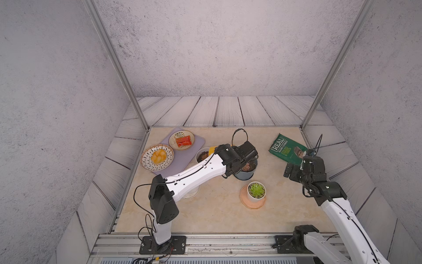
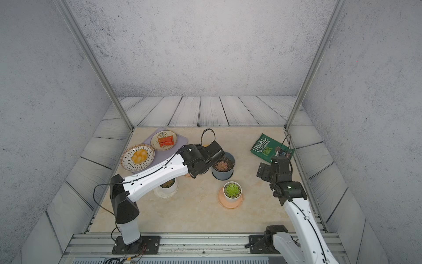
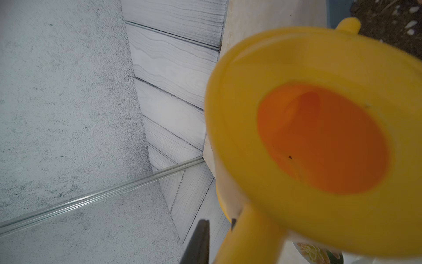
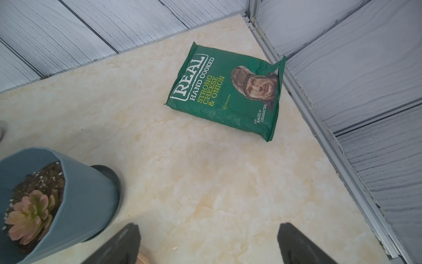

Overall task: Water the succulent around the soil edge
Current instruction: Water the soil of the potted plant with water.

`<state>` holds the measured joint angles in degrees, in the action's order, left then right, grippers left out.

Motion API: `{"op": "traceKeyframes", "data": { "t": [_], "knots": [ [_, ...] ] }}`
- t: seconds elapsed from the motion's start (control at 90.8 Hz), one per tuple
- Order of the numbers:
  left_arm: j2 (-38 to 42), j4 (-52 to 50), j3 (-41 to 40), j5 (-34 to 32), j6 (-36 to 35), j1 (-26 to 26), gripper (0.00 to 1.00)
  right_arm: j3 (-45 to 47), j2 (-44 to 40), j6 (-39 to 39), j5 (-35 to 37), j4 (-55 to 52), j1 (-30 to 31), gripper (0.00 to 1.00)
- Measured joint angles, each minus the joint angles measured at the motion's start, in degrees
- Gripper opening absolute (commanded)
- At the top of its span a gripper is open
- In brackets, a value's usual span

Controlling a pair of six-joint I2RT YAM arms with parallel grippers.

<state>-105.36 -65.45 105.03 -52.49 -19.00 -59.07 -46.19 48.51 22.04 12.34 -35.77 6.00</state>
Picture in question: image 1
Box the yellow watering can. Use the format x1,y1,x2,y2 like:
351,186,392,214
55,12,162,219
208,146,216,155

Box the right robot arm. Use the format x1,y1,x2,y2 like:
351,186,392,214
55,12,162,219
284,149,388,264

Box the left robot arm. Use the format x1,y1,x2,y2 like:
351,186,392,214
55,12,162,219
140,141,258,246

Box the blue-grey pot pink succulent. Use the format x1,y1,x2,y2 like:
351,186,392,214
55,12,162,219
234,159,258,181

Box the white pot dark succulent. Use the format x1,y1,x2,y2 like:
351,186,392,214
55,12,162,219
196,147,210,163

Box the small white pot green succulent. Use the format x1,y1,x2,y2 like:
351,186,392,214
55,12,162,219
247,181,267,203

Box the green chips bag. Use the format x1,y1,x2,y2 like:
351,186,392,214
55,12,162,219
269,134,308,166

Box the lavender placemat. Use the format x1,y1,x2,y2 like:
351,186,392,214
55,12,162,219
153,134,206,178

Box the white saucer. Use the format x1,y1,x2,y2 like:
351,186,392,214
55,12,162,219
183,186,200,199

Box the yellow dumplings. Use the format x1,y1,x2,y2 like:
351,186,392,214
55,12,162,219
151,149,167,165

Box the white black striped plate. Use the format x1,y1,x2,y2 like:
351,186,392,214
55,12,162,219
140,144,174,172

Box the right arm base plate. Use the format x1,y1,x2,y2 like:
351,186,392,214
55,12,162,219
272,235,313,254

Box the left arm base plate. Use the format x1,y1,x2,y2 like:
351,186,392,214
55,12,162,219
139,235,186,255

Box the aluminium rail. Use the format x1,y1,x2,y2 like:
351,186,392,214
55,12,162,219
88,233,321,264

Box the left frame post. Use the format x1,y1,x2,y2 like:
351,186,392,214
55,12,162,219
82,0,150,131

